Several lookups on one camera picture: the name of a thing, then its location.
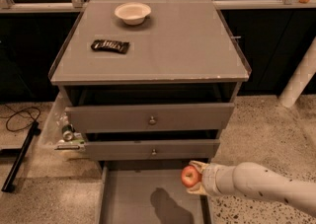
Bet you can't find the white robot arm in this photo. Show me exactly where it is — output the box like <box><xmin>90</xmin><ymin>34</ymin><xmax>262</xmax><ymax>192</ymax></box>
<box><xmin>181</xmin><ymin>161</ymin><xmax>316</xmax><ymax>217</ymax></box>

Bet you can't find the grey drawer cabinet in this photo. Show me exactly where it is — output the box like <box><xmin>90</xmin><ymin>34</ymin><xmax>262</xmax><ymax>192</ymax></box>
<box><xmin>47</xmin><ymin>0</ymin><xmax>253</xmax><ymax>171</ymax></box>

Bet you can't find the green soda can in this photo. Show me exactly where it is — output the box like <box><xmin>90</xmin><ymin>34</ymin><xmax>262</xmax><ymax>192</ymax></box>
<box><xmin>62</xmin><ymin>124</ymin><xmax>74</xmax><ymax>141</ymax></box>

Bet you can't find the black metal stand bar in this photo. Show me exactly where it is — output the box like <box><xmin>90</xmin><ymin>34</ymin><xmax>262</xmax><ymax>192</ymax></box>
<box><xmin>1</xmin><ymin>121</ymin><xmax>40</xmax><ymax>192</ymax></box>

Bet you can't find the grey bottom drawer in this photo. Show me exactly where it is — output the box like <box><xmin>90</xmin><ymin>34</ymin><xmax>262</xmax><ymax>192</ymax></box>
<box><xmin>97</xmin><ymin>160</ymin><xmax>215</xmax><ymax>224</ymax></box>

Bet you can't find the black candy bar wrapper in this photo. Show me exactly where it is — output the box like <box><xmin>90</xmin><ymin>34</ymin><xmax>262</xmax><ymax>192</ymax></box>
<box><xmin>91</xmin><ymin>39</ymin><xmax>129</xmax><ymax>54</ymax></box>

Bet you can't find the clear plastic trash bin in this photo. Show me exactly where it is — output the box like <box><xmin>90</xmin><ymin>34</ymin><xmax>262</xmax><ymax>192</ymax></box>
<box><xmin>39</xmin><ymin>94</ymin><xmax>87</xmax><ymax>159</ymax></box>

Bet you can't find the red apple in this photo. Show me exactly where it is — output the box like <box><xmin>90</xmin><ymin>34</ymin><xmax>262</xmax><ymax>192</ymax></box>
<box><xmin>181</xmin><ymin>165</ymin><xmax>201</xmax><ymax>187</ymax></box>

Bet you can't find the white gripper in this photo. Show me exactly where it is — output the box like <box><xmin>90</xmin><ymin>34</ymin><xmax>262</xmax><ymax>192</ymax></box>
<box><xmin>187</xmin><ymin>160</ymin><xmax>235</xmax><ymax>196</ymax></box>

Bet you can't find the white cylindrical post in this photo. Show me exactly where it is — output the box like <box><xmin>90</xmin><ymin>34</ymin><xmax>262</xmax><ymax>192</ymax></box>
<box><xmin>279</xmin><ymin>38</ymin><xmax>316</xmax><ymax>108</ymax></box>

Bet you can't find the grey drawer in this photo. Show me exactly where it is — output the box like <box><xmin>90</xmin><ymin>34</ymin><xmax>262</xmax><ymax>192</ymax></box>
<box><xmin>85</xmin><ymin>139</ymin><xmax>219</xmax><ymax>161</ymax></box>
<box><xmin>65</xmin><ymin>103</ymin><xmax>234</xmax><ymax>133</ymax></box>
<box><xmin>97</xmin><ymin>160</ymin><xmax>215</xmax><ymax>224</ymax></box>

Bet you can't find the white paper bowl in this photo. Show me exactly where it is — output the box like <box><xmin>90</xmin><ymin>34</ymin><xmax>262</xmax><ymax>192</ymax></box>
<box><xmin>115</xmin><ymin>2</ymin><xmax>151</xmax><ymax>26</ymax></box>

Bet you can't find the grey top drawer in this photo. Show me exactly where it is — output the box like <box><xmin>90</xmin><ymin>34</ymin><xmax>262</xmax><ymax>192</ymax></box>
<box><xmin>65</xmin><ymin>103</ymin><xmax>234</xmax><ymax>133</ymax></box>

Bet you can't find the grey middle drawer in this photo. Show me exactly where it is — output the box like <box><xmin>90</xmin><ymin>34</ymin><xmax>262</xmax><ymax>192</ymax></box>
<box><xmin>85</xmin><ymin>139</ymin><xmax>219</xmax><ymax>161</ymax></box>

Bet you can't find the black cable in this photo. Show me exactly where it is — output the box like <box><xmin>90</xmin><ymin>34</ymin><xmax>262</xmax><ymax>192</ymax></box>
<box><xmin>0</xmin><ymin>103</ymin><xmax>42</xmax><ymax>133</ymax></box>

